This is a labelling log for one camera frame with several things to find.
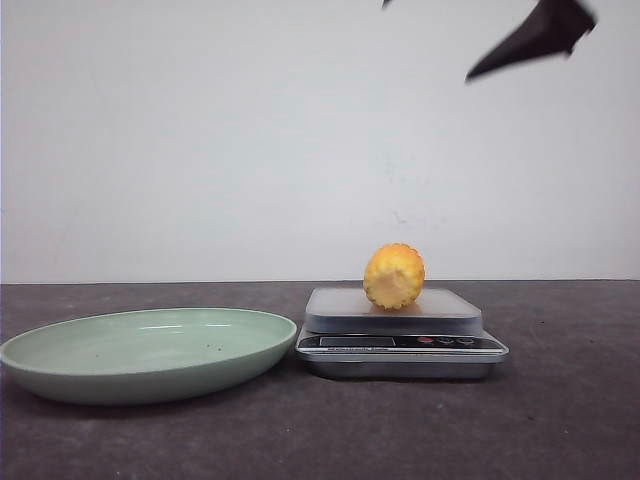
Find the yellow corn cob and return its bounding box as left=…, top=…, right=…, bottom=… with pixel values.
left=363, top=243, right=426, bottom=310

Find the silver digital kitchen scale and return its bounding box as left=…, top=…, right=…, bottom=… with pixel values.
left=295, top=287, right=509, bottom=379

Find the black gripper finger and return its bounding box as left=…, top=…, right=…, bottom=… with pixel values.
left=465, top=0, right=597, bottom=82

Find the pale green plate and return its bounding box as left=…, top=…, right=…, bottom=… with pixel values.
left=1, top=308, right=297, bottom=406

